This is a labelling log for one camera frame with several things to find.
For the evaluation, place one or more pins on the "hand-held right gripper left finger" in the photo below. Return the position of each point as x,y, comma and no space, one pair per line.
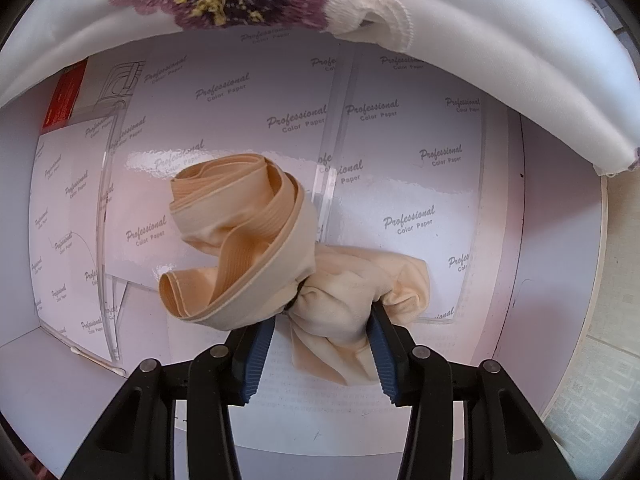
257,360

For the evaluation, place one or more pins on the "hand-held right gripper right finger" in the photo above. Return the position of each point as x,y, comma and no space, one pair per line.
390,360

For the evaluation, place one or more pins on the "white embroidered floral cloth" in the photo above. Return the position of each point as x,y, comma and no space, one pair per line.
475,35

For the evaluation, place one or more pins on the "glossy white paper sheet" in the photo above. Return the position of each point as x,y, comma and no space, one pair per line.
65,210
415,185
225,125

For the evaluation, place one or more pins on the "white sheet with line drawing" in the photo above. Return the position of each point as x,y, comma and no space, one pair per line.
100,85

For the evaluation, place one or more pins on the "red box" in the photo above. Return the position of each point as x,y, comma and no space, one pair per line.
65,95

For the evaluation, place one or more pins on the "faintly printed white paper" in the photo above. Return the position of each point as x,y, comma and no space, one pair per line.
325,410

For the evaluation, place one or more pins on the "beige stocking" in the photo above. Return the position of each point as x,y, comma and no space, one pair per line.
240,220

